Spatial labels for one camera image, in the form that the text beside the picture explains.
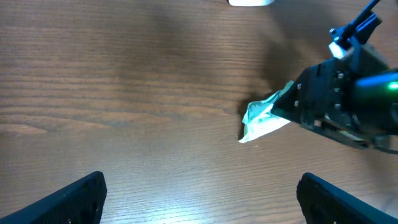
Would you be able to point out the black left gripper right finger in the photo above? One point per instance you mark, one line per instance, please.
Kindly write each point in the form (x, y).
(322, 202)

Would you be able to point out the teal snack packet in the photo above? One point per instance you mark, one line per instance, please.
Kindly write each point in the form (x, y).
(258, 119)

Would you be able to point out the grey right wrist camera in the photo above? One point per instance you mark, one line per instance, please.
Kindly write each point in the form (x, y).
(360, 29)

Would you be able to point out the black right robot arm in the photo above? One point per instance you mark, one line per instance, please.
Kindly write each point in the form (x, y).
(352, 100)

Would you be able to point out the white barcode scanner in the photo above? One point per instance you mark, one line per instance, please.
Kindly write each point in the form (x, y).
(250, 3)

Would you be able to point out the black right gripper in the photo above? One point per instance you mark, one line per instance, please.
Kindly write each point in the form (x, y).
(352, 100)

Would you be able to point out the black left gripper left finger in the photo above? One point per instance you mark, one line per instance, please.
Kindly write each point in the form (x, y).
(80, 202)

